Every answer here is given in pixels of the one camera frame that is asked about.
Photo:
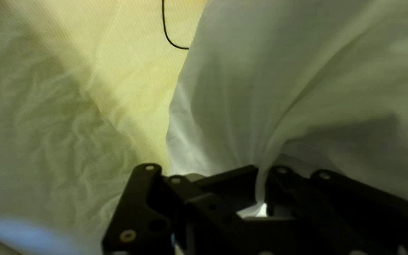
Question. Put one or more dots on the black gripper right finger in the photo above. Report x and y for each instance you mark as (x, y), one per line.
(335, 212)

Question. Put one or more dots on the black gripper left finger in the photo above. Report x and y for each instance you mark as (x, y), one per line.
(165, 212)

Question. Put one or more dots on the large white pillow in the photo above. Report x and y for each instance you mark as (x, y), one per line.
(307, 79)

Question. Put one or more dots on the yellow bed blanket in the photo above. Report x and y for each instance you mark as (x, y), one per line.
(71, 103)

